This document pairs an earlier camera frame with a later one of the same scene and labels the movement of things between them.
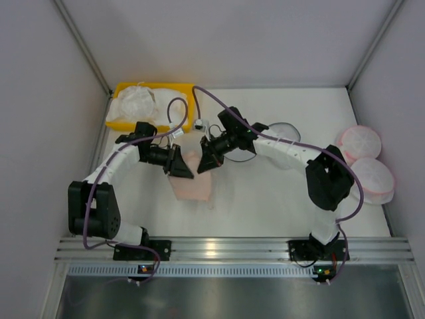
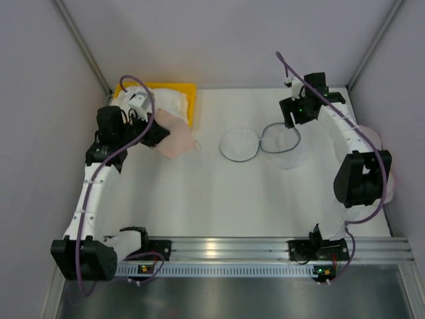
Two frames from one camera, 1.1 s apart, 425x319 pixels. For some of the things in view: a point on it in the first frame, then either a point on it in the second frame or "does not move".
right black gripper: [208, 150] → [289, 113]
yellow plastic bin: [188, 88] does not move
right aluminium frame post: [396, 4] does not move
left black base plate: [163, 247] does not move
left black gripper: [171, 159] → [154, 131]
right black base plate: [310, 250] does not move
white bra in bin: [135, 104] does not move
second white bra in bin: [177, 107] does not move
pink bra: [196, 189] → [179, 141]
